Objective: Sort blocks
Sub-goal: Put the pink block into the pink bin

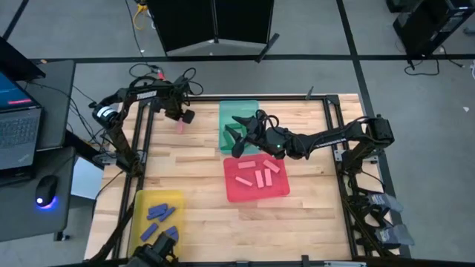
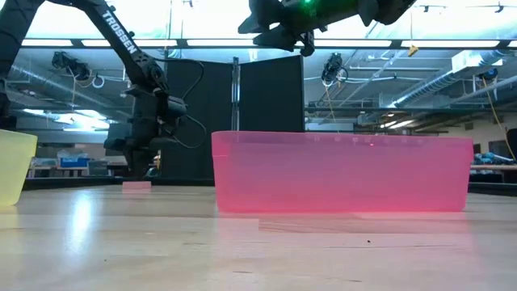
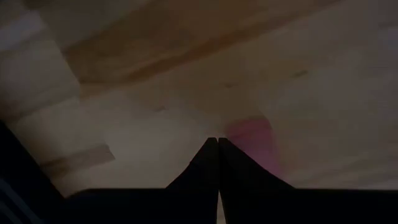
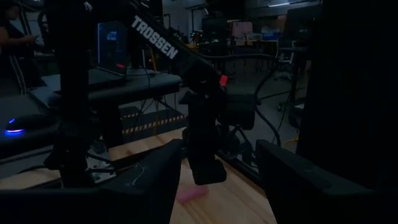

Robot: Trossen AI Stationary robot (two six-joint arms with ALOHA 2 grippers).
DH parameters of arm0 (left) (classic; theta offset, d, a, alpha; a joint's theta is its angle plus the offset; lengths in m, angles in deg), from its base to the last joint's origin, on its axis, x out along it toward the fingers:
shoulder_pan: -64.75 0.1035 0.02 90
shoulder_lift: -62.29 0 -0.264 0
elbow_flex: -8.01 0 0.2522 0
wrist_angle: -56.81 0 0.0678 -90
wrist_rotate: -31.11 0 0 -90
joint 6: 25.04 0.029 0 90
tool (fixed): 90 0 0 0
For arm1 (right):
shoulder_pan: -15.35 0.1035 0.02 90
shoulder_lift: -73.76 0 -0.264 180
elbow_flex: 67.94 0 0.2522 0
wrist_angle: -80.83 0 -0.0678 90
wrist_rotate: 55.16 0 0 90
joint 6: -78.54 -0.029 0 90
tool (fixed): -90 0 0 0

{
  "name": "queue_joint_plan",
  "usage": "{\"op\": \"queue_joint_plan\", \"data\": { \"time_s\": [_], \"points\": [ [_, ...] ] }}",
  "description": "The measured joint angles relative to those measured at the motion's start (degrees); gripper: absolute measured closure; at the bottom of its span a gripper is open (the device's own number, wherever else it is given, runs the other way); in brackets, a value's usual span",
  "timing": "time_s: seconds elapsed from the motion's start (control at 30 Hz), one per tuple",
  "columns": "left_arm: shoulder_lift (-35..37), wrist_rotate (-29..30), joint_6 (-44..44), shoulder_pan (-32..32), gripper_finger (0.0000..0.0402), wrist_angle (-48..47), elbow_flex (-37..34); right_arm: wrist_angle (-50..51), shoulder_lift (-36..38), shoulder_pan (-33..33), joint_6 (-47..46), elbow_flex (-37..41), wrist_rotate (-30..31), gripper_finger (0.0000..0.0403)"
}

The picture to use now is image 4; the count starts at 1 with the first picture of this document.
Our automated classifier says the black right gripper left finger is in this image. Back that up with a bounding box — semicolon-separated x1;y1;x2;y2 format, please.
0;138;183;224

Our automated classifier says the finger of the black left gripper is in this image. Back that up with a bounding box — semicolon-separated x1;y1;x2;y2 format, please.
187;141;228;186

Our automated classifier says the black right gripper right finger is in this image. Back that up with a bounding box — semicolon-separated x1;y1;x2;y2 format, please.
255;139;398;224

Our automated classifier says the pink block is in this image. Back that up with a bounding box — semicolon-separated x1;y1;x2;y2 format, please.
176;184;210;205

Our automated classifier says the grey table clamp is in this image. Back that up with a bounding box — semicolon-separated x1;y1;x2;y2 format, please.
86;148;116;184

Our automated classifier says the black desk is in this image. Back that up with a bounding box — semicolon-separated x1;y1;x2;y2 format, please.
0;67;183;156

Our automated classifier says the pink background box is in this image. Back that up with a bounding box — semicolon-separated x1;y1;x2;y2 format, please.
231;21;254;40

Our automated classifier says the black mouse with blue light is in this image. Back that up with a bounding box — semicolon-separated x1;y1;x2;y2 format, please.
4;114;60;138

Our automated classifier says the black folding divider panel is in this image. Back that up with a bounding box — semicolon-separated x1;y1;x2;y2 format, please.
296;0;398;191

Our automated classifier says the grey laptop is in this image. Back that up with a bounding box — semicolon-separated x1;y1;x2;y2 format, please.
88;21;129;88

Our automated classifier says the person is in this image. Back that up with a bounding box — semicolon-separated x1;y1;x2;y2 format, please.
0;2;39;88

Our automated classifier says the black aluminium rig frame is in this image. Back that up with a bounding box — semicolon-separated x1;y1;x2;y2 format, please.
0;136;261;189

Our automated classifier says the yellow black striped cable cover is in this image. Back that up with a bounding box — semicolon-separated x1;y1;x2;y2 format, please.
120;113;188;135

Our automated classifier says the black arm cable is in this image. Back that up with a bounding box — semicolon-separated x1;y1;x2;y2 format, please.
198;52;282;147

